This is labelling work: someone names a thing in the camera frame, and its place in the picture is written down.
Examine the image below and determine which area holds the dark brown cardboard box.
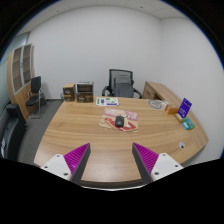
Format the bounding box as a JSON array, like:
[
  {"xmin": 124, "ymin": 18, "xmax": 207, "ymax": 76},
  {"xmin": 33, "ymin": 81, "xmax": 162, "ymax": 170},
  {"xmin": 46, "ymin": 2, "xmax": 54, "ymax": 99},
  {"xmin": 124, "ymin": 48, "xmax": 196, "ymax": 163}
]
[{"xmin": 75, "ymin": 81, "xmax": 94, "ymax": 94}]

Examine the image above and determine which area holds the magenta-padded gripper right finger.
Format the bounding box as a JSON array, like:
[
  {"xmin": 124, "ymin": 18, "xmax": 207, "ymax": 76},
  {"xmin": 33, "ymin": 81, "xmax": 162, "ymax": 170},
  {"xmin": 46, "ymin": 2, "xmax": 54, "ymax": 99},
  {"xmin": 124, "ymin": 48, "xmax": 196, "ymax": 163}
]
[{"xmin": 132, "ymin": 142, "xmax": 184, "ymax": 185}]

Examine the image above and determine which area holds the small orange box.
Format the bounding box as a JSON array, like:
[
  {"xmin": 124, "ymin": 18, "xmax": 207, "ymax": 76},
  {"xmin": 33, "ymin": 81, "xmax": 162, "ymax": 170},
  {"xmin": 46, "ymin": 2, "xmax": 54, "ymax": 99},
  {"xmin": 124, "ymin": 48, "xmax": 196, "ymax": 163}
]
[{"xmin": 164, "ymin": 103, "xmax": 180, "ymax": 116}]

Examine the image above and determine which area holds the white sticker sheet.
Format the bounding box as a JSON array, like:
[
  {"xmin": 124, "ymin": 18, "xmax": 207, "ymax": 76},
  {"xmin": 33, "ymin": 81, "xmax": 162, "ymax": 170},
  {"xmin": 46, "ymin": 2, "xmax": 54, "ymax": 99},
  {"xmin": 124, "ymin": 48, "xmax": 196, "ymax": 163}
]
[{"xmin": 95, "ymin": 96, "xmax": 120, "ymax": 107}]

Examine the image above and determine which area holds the black computer mouse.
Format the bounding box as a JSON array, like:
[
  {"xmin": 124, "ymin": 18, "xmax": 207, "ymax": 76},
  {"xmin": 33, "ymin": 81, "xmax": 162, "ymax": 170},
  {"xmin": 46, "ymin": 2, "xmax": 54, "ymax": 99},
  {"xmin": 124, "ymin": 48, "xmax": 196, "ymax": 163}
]
[{"xmin": 114, "ymin": 114, "xmax": 125, "ymax": 128}]

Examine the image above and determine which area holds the black mesh office chair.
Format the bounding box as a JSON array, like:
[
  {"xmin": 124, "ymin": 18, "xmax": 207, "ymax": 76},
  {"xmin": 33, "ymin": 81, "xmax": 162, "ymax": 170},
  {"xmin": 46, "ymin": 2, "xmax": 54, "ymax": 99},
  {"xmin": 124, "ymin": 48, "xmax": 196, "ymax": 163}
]
[{"xmin": 101, "ymin": 68, "xmax": 143, "ymax": 99}]

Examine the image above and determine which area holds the grey backpack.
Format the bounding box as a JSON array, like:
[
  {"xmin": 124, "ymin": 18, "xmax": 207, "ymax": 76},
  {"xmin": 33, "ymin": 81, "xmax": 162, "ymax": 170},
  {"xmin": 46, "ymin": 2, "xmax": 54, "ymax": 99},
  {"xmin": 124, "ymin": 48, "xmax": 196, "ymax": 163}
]
[{"xmin": 113, "ymin": 74, "xmax": 135, "ymax": 99}]

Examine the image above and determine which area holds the black visitor chair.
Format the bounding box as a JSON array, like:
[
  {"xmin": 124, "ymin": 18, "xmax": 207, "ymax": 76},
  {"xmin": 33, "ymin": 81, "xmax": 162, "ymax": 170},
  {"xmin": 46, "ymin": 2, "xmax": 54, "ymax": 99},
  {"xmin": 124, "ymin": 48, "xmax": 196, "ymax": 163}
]
[{"xmin": 25, "ymin": 75, "xmax": 48, "ymax": 119}]

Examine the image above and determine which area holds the wooden side cabinet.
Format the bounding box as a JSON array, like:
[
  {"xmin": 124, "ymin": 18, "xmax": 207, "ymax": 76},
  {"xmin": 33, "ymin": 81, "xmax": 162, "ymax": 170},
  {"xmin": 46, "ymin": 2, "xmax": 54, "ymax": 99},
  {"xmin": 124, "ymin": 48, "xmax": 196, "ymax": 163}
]
[{"xmin": 142, "ymin": 80, "xmax": 183, "ymax": 104}]

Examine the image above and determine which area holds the wide brown cardboard box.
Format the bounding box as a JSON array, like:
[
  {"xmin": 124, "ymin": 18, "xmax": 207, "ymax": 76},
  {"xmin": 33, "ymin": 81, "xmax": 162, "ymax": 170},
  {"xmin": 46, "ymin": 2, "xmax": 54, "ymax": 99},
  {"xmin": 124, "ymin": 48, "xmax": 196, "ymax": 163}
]
[{"xmin": 75, "ymin": 91, "xmax": 95, "ymax": 104}]

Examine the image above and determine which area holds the wooden shelf unit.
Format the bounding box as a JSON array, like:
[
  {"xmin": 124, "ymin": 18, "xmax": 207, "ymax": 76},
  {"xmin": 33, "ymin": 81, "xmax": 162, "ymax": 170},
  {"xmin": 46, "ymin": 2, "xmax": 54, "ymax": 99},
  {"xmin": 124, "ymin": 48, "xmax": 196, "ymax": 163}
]
[{"xmin": 6, "ymin": 43, "xmax": 37, "ymax": 116}]

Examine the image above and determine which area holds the purple card stand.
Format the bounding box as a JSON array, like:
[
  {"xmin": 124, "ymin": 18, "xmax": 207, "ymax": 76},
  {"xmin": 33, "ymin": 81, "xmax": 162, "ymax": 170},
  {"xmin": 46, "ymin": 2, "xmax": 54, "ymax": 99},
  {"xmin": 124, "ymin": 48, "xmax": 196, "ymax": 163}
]
[{"xmin": 177, "ymin": 97, "xmax": 193, "ymax": 119}]

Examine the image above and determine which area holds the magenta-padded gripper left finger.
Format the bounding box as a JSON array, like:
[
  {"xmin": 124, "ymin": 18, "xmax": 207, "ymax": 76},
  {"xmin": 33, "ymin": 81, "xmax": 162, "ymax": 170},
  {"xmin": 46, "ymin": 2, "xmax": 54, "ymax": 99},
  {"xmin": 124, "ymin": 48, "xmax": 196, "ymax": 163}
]
[{"xmin": 40, "ymin": 142, "xmax": 92, "ymax": 185}]

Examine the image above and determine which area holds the teal card pack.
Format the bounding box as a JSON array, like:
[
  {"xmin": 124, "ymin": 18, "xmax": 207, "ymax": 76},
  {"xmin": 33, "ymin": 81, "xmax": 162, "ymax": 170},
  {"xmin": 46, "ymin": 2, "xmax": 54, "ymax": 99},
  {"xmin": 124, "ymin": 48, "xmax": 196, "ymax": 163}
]
[{"xmin": 181, "ymin": 117, "xmax": 196, "ymax": 131}]

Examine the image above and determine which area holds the black leather sofa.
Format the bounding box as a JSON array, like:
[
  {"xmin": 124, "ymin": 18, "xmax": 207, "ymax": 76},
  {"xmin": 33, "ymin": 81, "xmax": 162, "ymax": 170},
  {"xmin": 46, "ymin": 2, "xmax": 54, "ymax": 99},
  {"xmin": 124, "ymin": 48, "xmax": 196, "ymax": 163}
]
[{"xmin": 0, "ymin": 103, "xmax": 28, "ymax": 162}]

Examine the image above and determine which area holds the small brown cardboard box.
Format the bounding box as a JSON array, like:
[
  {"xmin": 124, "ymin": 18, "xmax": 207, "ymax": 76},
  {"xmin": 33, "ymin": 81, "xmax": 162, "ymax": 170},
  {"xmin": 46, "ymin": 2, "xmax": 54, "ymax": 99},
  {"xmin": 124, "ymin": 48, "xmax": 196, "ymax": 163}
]
[{"xmin": 62, "ymin": 83, "xmax": 76, "ymax": 102}]

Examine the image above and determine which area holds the cartoon print mouse pad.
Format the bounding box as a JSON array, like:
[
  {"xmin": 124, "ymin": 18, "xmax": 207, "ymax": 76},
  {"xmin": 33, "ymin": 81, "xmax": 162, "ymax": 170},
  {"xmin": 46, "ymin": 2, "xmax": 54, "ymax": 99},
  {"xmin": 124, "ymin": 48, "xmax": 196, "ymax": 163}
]
[{"xmin": 98, "ymin": 107, "xmax": 139, "ymax": 133}]

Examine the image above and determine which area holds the round grey disc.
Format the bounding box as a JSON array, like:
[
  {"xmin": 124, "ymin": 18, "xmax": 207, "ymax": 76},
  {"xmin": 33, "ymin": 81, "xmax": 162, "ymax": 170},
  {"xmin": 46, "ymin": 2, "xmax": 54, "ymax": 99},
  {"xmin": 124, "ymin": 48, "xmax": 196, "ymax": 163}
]
[{"xmin": 147, "ymin": 98, "xmax": 167, "ymax": 110}]

